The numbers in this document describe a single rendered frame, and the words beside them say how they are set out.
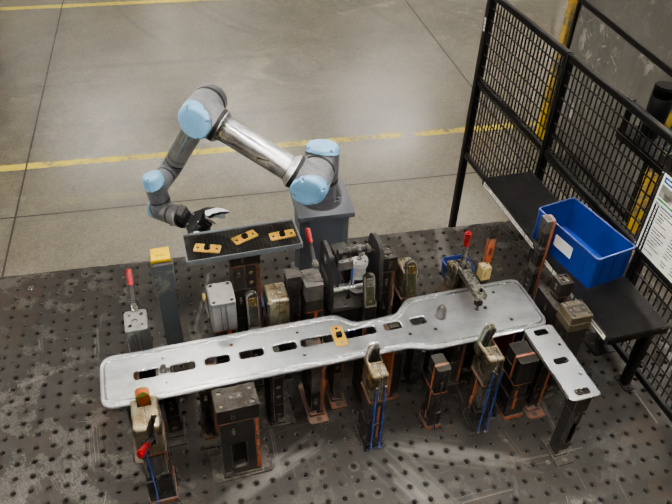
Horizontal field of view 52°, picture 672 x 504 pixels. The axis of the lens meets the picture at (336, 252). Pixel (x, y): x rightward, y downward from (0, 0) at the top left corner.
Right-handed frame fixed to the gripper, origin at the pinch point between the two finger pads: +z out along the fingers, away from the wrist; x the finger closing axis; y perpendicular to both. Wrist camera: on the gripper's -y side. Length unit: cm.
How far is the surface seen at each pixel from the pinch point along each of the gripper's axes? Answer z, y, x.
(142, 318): 9.0, -18.8, 38.3
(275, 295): 35.1, -0.4, 13.4
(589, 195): 95, 57, -73
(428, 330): 75, 25, 1
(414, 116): -100, 232, -189
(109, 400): 20, -25, 62
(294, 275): 35.6, 2.8, 4.7
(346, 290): 42.3, 24.1, -1.4
